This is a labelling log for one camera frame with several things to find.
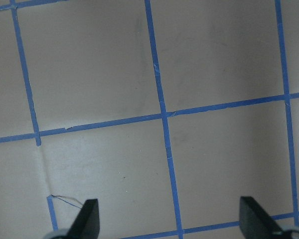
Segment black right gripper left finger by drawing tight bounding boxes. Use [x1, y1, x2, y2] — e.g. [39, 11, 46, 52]
[67, 199, 100, 239]

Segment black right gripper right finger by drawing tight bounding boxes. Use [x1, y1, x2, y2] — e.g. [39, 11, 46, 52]
[239, 196, 284, 239]

